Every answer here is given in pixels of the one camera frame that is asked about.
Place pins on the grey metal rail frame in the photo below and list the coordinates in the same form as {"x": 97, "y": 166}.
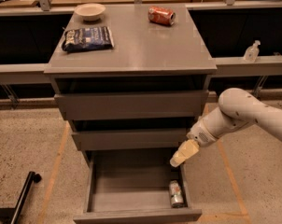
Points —
{"x": 19, "y": 72}

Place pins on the white ceramic bowl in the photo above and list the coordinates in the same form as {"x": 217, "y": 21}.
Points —
{"x": 90, "y": 12}

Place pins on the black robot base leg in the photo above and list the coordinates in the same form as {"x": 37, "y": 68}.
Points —
{"x": 11, "y": 215}

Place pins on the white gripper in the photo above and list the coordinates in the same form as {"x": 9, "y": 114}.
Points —
{"x": 199, "y": 135}

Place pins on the green silver 7up can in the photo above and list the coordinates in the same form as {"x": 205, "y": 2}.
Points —
{"x": 176, "y": 197}

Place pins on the clear sanitizer pump bottle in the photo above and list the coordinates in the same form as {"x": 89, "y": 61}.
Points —
{"x": 252, "y": 52}

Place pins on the dark blue chip bag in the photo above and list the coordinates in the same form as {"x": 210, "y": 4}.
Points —
{"x": 87, "y": 39}

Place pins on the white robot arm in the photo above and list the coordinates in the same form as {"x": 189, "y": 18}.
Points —
{"x": 236, "y": 110}

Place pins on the grey open bottom drawer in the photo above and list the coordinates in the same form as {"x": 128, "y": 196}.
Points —
{"x": 131, "y": 186}

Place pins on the red soda can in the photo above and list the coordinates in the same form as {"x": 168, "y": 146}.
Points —
{"x": 161, "y": 15}

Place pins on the grey top drawer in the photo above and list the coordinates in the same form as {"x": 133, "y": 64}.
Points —
{"x": 129, "y": 105}

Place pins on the grey middle drawer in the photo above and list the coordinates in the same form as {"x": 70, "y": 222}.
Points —
{"x": 129, "y": 139}

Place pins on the grey drawer cabinet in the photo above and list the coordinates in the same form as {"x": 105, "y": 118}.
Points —
{"x": 128, "y": 83}

